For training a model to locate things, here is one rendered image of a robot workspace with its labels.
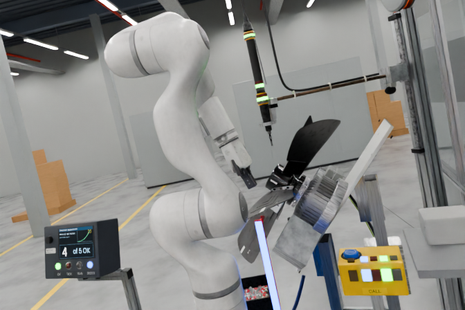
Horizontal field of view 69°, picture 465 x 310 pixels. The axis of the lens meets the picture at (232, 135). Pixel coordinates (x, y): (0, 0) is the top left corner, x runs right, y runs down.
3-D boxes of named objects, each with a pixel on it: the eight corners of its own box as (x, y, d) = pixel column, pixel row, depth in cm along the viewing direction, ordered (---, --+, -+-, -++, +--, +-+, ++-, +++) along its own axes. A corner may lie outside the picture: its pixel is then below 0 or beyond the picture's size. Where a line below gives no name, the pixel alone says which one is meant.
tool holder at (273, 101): (277, 122, 137) (272, 98, 137) (284, 122, 131) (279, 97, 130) (256, 126, 135) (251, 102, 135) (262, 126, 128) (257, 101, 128)
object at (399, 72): (400, 81, 152) (396, 64, 152) (412, 79, 146) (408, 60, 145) (380, 86, 150) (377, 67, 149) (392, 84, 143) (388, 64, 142)
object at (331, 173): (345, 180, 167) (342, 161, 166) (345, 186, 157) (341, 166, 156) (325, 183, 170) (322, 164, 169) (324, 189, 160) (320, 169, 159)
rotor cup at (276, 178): (291, 198, 151) (266, 183, 154) (307, 171, 147) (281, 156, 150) (286, 210, 138) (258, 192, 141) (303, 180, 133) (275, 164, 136)
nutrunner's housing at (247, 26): (271, 129, 135) (248, 16, 132) (275, 129, 131) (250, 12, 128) (262, 131, 134) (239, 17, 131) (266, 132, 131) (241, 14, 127)
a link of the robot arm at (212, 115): (210, 140, 110) (235, 127, 111) (192, 105, 111) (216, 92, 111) (211, 141, 119) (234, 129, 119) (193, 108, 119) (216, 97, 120)
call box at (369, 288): (405, 279, 94) (398, 243, 93) (410, 302, 85) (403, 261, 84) (345, 281, 100) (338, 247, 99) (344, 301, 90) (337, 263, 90)
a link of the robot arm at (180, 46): (193, 228, 88) (254, 219, 85) (180, 252, 76) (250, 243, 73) (142, 33, 79) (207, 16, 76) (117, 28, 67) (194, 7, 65)
